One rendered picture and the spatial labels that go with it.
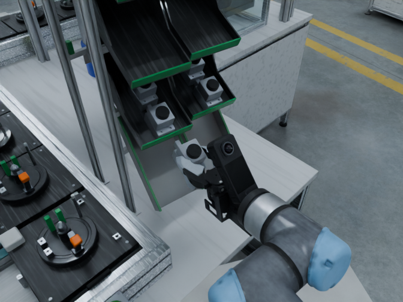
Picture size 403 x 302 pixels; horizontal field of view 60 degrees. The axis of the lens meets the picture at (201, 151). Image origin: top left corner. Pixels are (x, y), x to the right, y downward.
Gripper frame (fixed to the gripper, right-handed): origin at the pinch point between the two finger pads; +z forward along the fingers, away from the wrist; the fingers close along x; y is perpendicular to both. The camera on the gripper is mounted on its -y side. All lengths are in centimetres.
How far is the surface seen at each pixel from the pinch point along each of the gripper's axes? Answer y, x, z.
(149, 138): 0.6, -3.4, 12.4
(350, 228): 119, 110, 29
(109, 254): 24.5, -20.5, 10.4
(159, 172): 14.5, -0.8, 17.8
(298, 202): 49, 46, 11
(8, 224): 20, -38, 33
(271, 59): 33, 113, 94
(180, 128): 1.0, 4.6, 11.7
